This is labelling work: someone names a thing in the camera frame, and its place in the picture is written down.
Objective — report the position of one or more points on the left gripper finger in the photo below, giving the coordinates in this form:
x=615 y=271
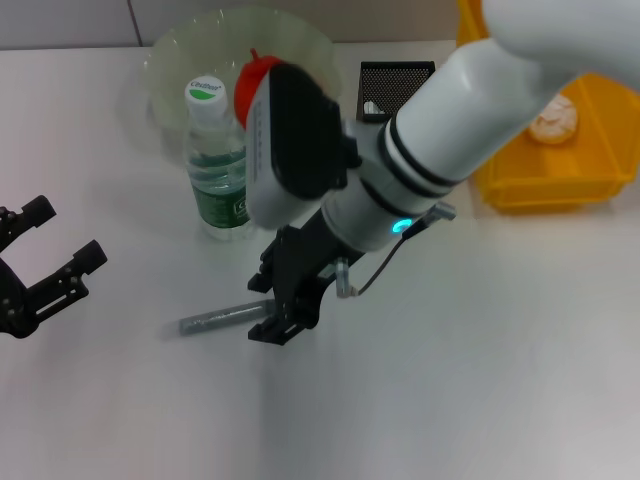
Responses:
x=30 y=215
x=70 y=277

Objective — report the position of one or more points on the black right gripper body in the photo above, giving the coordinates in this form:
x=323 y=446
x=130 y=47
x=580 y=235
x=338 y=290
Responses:
x=300 y=260

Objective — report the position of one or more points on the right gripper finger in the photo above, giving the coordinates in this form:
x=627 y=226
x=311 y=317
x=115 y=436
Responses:
x=280 y=331
x=260 y=282

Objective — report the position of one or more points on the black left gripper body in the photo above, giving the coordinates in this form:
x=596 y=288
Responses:
x=12 y=305

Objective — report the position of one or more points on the silver marker pen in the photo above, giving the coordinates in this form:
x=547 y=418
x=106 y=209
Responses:
x=220 y=317

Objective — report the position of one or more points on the water bottle with green label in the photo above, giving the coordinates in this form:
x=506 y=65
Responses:
x=220 y=170

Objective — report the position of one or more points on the green utility knife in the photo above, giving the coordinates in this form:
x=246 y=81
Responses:
x=374 y=108

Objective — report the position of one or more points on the red tomato-shaped toy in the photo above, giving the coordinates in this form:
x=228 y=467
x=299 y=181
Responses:
x=247 y=85

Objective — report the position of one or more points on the white paper ball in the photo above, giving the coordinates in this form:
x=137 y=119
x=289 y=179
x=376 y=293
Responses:
x=555 y=125

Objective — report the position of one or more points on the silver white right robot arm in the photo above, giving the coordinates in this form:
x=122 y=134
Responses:
x=450 y=125

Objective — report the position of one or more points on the translucent green fruit plate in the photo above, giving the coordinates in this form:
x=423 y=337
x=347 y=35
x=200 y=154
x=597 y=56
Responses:
x=170 y=75

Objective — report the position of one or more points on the black mesh pen holder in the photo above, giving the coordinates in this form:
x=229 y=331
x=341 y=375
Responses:
x=395 y=80

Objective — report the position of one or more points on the yellow plastic bin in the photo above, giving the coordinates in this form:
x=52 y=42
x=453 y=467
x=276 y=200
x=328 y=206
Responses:
x=575 y=190

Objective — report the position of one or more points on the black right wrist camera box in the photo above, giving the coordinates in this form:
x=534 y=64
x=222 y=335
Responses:
x=295 y=140

